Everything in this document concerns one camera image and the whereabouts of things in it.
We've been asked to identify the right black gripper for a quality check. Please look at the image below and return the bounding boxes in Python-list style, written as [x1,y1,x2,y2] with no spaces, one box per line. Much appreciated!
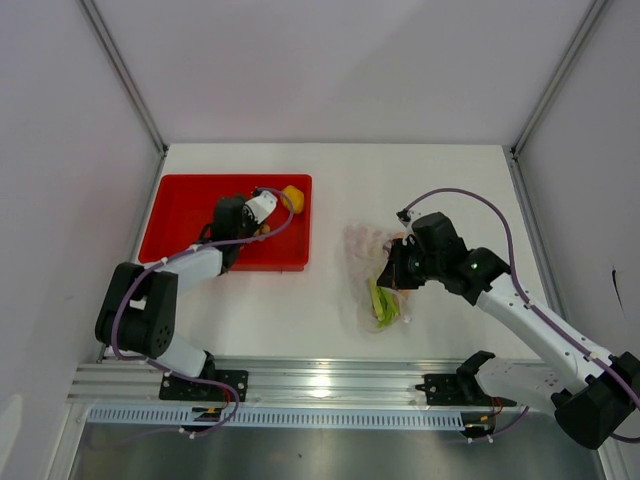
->
[377,238,443,290]

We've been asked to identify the clear pink-dotted zip bag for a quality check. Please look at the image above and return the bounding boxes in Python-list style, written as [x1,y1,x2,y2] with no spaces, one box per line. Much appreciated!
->
[342,222,412,333]

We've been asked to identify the bunch of tan longans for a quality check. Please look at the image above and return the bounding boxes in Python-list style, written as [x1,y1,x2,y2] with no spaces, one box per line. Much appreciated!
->
[252,224,271,242]

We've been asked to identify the orange purple sweet potato slice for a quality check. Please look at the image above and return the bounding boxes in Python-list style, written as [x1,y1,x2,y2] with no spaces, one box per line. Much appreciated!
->
[383,230,409,251]

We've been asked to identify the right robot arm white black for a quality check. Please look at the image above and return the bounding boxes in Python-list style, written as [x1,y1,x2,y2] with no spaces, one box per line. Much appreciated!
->
[377,209,639,450]

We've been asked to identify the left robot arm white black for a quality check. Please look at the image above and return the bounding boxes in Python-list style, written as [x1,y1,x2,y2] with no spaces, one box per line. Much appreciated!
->
[95,195,270,400]

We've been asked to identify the red plastic tray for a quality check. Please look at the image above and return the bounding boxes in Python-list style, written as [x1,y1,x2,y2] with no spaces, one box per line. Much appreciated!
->
[138,173,312,272]

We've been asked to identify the yellow potato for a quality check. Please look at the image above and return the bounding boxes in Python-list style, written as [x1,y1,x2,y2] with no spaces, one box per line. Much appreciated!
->
[281,185,305,215]

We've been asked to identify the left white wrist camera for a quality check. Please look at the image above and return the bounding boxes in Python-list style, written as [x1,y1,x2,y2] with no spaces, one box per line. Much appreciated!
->
[244,190,278,224]

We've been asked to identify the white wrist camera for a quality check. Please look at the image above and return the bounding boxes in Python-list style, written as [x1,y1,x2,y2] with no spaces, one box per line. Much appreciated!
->
[244,190,278,224]
[396,209,422,229]

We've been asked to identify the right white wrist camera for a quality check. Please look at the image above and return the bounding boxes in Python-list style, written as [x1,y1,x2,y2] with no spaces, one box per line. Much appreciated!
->
[396,209,422,229]

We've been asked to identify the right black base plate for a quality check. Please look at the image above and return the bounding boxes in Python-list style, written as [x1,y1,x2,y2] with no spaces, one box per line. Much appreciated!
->
[414,373,516,407]

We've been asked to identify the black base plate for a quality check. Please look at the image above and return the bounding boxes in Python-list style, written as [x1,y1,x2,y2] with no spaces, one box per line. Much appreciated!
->
[414,373,516,407]
[159,369,249,402]

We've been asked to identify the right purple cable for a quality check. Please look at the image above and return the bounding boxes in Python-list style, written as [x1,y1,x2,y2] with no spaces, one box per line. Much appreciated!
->
[398,187,640,445]

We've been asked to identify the aluminium mounting rail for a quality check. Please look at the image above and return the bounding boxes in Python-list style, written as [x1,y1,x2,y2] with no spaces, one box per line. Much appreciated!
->
[66,356,462,410]

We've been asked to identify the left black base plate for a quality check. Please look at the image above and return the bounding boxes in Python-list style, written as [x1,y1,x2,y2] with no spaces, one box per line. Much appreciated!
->
[159,369,249,402]

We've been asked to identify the slotted white cable duct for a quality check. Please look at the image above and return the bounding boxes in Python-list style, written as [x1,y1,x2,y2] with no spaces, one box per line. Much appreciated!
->
[87,404,465,431]

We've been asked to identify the left aluminium frame post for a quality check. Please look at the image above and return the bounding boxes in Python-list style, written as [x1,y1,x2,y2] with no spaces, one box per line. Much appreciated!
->
[76,0,168,158]

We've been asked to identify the aluminium frame post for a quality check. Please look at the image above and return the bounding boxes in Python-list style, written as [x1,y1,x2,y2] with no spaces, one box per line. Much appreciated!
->
[510,0,613,161]
[76,0,168,158]

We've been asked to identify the right aluminium frame post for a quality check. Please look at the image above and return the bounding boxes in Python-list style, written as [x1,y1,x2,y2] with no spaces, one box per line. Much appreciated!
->
[510,0,613,161]

